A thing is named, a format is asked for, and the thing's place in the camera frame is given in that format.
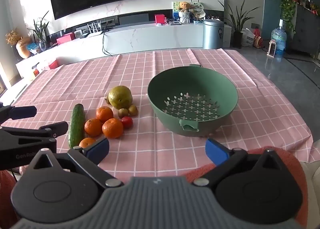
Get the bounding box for grey metal trash can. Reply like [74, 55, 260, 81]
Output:
[202, 19, 225, 50]

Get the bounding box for dark grey speaker bar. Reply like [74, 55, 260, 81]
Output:
[118, 13, 150, 25]

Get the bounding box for blue printed box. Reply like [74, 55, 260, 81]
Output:
[172, 1, 180, 20]

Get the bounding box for beige cushion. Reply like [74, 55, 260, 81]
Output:
[299, 140, 320, 229]

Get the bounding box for red and white boxes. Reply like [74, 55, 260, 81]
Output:
[31, 60, 59, 77]

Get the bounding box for green cucumber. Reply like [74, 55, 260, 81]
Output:
[68, 103, 86, 149]

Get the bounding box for white ceramic pot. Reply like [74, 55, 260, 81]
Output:
[179, 10, 190, 24]

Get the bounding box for round printed hand fan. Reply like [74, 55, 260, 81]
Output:
[190, 1, 204, 18]

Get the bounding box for blue water jug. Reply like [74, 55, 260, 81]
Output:
[271, 19, 287, 58]

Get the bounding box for long-leaf plant in black pot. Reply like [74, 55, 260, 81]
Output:
[218, 0, 260, 49]

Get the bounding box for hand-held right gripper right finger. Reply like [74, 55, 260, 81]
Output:
[192, 138, 287, 187]

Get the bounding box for green plant in glass vase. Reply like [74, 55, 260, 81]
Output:
[27, 11, 50, 52]

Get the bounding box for flat red box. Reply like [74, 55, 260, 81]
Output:
[56, 32, 75, 45]

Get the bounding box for white marble television cabinet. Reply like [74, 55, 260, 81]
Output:
[15, 22, 233, 79]

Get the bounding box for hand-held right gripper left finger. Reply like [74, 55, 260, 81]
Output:
[28, 136, 125, 189]

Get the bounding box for grey sideboard cabinet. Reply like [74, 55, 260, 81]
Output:
[291, 2, 320, 55]

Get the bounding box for yellow-green pear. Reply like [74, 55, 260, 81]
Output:
[108, 85, 133, 110]

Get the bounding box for orange round vase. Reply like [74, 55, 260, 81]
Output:
[16, 37, 33, 59]

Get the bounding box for trailing green ivy plant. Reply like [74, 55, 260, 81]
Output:
[270, 0, 302, 34]

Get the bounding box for black power cable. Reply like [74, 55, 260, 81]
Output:
[101, 30, 113, 56]

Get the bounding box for white wifi router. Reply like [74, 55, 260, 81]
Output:
[86, 20, 103, 37]

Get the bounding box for person's left forearm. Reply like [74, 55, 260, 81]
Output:
[0, 169, 17, 219]

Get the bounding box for white plastic bag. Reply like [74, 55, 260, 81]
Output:
[240, 28, 256, 47]

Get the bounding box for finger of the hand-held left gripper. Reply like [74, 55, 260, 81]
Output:
[0, 122, 69, 144]
[0, 102, 37, 126]

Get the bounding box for red knit sweater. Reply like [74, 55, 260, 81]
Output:
[184, 146, 308, 228]

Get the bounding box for dried yellow flowers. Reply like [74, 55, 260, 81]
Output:
[5, 28, 22, 45]

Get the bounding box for green colander bowl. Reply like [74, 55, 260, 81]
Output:
[147, 64, 238, 137]

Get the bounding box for orange tangerine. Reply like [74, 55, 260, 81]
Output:
[96, 106, 114, 123]
[102, 118, 124, 139]
[84, 118, 103, 137]
[79, 138, 97, 149]

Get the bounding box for pink checked tablecloth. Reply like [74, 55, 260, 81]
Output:
[5, 47, 314, 184]

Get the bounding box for red cherry tomato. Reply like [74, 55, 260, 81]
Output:
[121, 116, 133, 129]

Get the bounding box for red gift bag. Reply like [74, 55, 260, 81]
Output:
[253, 27, 263, 49]

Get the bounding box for small white standing device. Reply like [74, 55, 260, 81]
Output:
[266, 39, 277, 57]

